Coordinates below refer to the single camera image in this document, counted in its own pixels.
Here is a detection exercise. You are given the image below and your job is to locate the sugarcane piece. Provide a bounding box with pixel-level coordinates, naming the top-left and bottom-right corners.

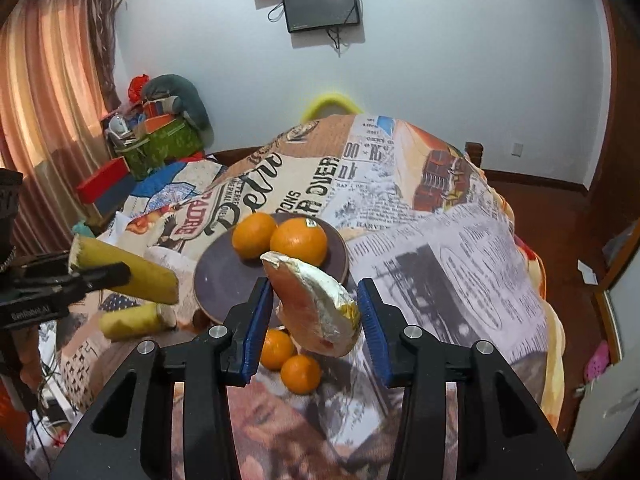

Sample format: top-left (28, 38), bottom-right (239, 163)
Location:
top-left (68, 235), bottom-right (179, 304)
top-left (99, 302), bottom-right (177, 341)

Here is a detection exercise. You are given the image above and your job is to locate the pomelo segment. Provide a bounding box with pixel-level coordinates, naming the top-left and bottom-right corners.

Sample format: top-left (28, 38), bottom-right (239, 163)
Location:
top-left (260, 252), bottom-right (361, 358)

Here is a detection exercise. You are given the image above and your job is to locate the small tangerine left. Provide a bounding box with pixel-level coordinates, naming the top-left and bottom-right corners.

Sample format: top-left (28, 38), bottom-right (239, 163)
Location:
top-left (259, 328), bottom-right (297, 370)

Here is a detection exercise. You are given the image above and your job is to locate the small tangerine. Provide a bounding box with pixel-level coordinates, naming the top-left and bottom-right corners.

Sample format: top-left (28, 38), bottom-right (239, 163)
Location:
top-left (259, 328), bottom-right (297, 370)
top-left (280, 354), bottom-right (322, 396)

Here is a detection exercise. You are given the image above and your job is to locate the red flat box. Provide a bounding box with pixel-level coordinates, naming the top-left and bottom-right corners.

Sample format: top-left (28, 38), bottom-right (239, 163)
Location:
top-left (76, 157), bottom-right (129, 204)

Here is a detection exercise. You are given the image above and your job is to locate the dark round plate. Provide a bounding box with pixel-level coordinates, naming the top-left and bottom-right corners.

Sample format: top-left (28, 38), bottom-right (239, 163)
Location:
top-left (193, 219), bottom-right (349, 323)

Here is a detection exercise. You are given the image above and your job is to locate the small tangerine right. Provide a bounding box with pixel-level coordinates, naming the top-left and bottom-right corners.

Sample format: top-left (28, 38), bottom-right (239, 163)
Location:
top-left (280, 354), bottom-right (322, 396)

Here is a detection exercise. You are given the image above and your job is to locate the large orange left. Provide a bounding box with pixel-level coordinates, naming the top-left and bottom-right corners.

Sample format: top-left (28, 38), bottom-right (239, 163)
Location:
top-left (231, 212), bottom-right (278, 260)

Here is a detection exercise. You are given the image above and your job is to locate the large orange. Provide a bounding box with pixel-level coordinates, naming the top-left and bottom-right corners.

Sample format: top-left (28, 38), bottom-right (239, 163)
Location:
top-left (270, 217), bottom-right (329, 266)
top-left (231, 212), bottom-right (278, 260)

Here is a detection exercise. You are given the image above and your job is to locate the large orange right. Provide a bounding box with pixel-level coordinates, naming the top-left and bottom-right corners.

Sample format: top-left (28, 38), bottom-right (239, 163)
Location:
top-left (270, 217), bottom-right (329, 266)

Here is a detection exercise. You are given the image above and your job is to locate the orange striped curtain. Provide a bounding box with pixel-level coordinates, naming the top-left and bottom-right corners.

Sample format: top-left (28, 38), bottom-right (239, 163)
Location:
top-left (1, 0), bottom-right (110, 255)

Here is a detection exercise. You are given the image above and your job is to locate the grey neck pillow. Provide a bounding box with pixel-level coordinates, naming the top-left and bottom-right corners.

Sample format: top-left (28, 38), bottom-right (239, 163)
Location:
top-left (141, 74), bottom-right (212, 132)

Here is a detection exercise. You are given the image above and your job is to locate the newspaper print cloth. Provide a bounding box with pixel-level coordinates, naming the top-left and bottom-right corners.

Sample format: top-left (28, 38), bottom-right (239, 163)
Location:
top-left (62, 115), bottom-right (564, 479)

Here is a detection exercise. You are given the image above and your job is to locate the brown wooden door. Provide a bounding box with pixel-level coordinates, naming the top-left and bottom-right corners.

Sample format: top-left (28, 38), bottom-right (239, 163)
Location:
top-left (588, 0), bottom-right (639, 243)

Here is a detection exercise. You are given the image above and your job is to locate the wall mounted black monitor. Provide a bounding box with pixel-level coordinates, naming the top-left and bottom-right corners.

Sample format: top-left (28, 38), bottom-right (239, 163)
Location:
top-left (283, 0), bottom-right (360, 34)

